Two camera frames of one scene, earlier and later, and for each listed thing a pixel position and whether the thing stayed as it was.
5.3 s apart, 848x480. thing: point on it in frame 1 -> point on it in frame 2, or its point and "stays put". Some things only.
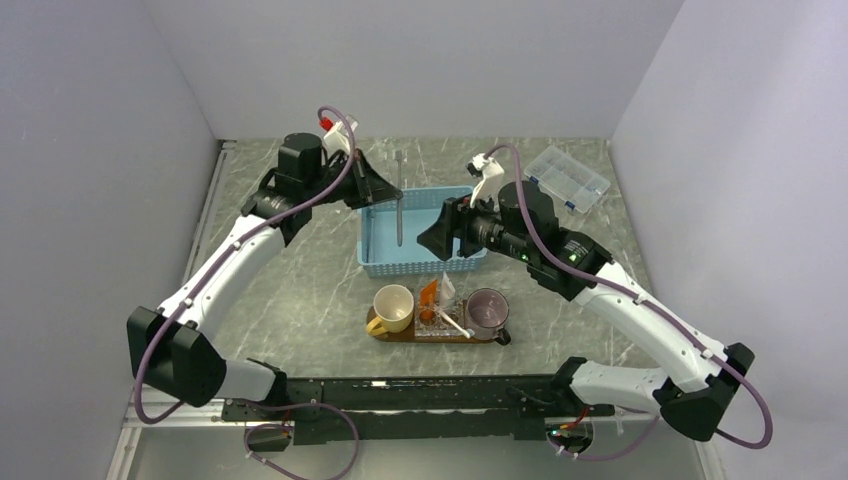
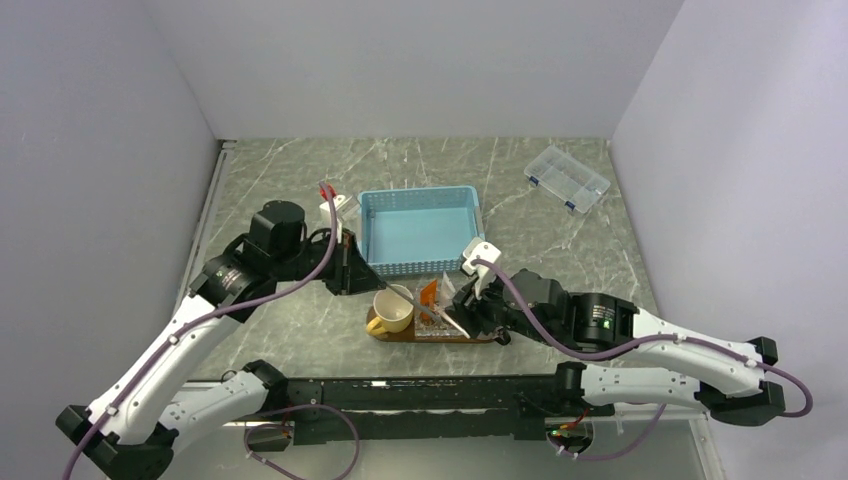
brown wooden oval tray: (377, 333) stays put
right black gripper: (455, 220) -> (471, 311)
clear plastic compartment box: (572, 183) stays put
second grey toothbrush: (370, 250) stays put
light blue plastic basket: (378, 252) stays put
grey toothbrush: (399, 156) -> (414, 302)
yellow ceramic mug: (393, 307) stays put
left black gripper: (369, 187) -> (362, 277)
